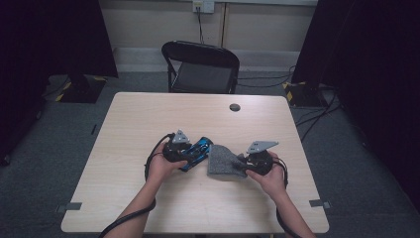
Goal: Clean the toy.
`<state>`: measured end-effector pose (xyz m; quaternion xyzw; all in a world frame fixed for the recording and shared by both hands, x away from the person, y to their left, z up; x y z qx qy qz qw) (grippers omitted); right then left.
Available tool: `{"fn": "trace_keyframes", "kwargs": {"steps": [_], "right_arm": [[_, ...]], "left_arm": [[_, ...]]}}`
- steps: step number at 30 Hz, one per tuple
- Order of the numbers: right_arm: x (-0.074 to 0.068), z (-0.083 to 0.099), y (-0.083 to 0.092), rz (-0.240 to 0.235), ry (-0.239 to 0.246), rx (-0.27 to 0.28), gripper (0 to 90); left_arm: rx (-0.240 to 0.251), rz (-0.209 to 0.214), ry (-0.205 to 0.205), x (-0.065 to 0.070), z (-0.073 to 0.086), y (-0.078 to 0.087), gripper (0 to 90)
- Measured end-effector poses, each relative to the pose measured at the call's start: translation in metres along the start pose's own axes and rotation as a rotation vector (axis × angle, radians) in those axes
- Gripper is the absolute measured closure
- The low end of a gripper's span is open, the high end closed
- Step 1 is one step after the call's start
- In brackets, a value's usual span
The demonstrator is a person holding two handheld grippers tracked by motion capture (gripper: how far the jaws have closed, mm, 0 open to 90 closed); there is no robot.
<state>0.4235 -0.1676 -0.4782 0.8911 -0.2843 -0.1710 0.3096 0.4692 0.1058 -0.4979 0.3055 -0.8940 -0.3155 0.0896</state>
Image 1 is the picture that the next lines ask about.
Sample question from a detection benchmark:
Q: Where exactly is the black stand base striped tape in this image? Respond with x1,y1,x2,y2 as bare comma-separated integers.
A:
53,73,108,104
281,80,328,108

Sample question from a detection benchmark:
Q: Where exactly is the thin wall conduit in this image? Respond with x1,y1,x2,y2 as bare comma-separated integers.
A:
220,2,230,48

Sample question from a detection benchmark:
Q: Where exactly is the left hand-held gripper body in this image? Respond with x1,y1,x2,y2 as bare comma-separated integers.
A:
161,128,193,164

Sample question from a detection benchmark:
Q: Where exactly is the white wall socket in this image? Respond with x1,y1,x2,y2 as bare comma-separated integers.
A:
192,0,216,14

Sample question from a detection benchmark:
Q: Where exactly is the right hand-held gripper black cable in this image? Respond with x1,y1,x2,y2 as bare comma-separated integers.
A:
271,157,300,238

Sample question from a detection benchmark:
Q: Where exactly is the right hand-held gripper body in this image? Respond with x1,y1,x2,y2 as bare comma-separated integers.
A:
246,141,279,177

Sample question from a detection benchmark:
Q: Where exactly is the blue toy sports car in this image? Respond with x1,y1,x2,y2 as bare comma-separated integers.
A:
179,136,214,173

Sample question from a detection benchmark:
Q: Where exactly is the black floor cable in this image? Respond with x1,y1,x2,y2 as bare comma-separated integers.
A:
237,78,293,89
237,64,297,81
299,90,340,144
295,95,342,128

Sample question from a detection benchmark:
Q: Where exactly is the hand-held gripper black cable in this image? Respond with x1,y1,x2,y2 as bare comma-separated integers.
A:
98,132,175,238
271,157,300,238

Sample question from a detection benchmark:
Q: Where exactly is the black curtain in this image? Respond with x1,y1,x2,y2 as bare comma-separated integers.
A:
0,0,119,167
290,0,420,212

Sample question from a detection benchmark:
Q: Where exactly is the grey cloth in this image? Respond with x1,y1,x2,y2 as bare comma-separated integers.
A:
206,144,249,179

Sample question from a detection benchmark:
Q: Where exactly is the black folding chair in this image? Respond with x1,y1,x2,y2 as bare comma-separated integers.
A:
160,40,241,95

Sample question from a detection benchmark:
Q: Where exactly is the person's left hand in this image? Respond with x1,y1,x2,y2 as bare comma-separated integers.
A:
146,144,188,186

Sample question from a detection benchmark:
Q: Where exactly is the grey tape strip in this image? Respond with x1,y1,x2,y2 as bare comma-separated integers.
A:
308,198,331,210
55,201,83,213

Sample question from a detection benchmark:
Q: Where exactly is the black socket cable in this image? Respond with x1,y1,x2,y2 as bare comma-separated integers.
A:
196,7,206,45

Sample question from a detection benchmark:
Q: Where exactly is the left hand-held gripper black cable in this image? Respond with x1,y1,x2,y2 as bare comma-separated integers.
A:
98,132,175,238

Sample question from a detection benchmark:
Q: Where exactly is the person's right hand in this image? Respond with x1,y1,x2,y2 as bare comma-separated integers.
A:
245,151,289,200

